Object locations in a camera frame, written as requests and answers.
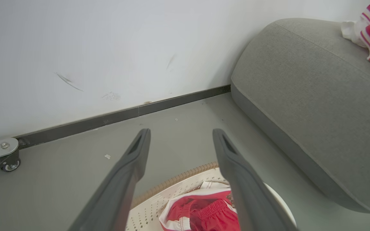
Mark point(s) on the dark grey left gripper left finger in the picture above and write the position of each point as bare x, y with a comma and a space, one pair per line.
120, 186

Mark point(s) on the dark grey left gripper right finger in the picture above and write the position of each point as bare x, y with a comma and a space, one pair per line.
246, 192

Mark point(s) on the red shorts with white trim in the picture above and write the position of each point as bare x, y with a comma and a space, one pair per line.
210, 215

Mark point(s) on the grey fabric sofa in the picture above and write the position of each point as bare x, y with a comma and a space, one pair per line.
316, 96

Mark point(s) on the cream perforated laundry basket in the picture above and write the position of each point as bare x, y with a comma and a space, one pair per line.
153, 211

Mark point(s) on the black baseboard strip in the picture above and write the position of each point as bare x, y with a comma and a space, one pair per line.
124, 115

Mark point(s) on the small black caster wheel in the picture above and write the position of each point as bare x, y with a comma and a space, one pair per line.
6, 164

